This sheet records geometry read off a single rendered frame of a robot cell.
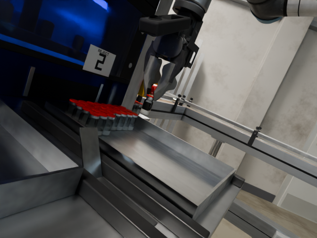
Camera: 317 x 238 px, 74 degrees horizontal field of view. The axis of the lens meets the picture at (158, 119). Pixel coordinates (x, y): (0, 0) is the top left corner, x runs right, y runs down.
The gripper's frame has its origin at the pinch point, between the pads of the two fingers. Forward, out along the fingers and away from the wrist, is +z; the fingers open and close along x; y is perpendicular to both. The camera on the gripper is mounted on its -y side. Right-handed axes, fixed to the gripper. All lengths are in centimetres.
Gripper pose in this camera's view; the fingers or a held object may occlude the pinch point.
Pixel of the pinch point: (150, 92)
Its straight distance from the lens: 48.2
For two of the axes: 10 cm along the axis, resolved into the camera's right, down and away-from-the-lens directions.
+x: -7.8, -4.1, 4.7
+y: 5.0, 0.4, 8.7
